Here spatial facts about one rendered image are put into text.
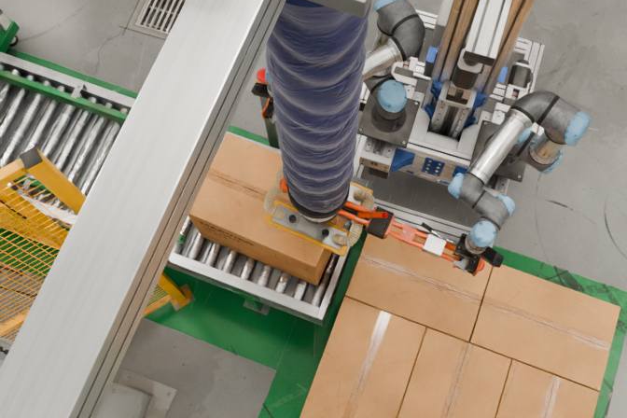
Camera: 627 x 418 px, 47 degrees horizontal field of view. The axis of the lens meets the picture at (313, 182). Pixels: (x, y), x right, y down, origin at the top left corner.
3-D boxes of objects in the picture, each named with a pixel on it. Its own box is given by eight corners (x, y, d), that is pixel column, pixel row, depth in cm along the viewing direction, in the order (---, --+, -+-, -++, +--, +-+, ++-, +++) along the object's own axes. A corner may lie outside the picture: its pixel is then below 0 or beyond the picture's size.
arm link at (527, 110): (532, 72, 245) (447, 186, 238) (560, 90, 242) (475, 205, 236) (525, 84, 256) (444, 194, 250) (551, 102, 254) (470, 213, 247)
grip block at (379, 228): (364, 231, 273) (365, 228, 268) (374, 209, 276) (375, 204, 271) (384, 241, 272) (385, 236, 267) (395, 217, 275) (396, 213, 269)
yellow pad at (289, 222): (264, 222, 286) (263, 218, 281) (275, 201, 288) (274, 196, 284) (343, 257, 281) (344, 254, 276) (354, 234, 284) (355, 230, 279)
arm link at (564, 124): (530, 135, 295) (560, 90, 242) (562, 156, 292) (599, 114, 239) (512, 159, 294) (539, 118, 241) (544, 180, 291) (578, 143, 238)
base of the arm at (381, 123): (376, 96, 314) (378, 86, 305) (411, 105, 313) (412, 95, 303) (366, 127, 310) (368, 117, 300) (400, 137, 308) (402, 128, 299)
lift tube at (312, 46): (271, 187, 242) (221, -50, 124) (298, 124, 250) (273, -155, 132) (339, 211, 239) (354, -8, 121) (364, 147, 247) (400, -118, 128)
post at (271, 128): (271, 162, 416) (255, 82, 322) (276, 152, 418) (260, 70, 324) (283, 166, 416) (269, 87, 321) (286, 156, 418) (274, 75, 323)
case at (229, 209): (202, 236, 346) (186, 212, 308) (237, 163, 358) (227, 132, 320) (317, 285, 337) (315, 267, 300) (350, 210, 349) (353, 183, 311)
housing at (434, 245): (421, 252, 270) (422, 248, 266) (427, 235, 272) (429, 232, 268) (438, 259, 269) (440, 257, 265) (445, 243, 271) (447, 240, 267)
